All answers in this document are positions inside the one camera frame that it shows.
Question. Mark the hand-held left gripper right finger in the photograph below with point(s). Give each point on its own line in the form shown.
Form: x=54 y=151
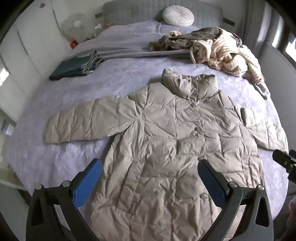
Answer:
x=211 y=183

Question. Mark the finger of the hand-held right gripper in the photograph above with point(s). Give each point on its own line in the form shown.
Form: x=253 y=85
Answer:
x=285 y=160

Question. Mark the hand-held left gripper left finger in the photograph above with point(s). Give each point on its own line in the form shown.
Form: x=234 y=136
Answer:
x=89 y=183

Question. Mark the beige puffer jacket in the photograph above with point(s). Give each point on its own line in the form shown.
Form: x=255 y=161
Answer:
x=161 y=150

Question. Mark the folded dark green clothes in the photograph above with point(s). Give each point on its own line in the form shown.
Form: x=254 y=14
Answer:
x=69 y=68

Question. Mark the lavender bed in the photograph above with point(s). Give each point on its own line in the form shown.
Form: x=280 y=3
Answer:
x=115 y=76

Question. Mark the cream striped fleece robe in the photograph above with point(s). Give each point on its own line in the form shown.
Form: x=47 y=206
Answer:
x=222 y=55

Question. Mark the small red box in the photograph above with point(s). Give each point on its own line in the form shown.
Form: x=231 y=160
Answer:
x=73 y=43

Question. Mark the brown fleece robe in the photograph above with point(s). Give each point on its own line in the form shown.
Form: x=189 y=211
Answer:
x=180 y=39

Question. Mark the white wardrobe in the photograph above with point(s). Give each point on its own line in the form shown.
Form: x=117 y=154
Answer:
x=27 y=46

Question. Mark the white standing fan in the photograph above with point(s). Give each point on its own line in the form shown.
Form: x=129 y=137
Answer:
x=72 y=27

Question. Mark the lavender bed pillow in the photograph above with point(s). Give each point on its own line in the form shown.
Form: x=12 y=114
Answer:
x=175 y=28

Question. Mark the round white pillow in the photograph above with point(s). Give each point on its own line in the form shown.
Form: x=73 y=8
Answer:
x=178 y=15

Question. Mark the grey quilted headboard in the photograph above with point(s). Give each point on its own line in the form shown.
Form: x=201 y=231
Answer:
x=129 y=11

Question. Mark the red wardrobe sticker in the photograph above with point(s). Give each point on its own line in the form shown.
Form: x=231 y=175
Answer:
x=42 y=5

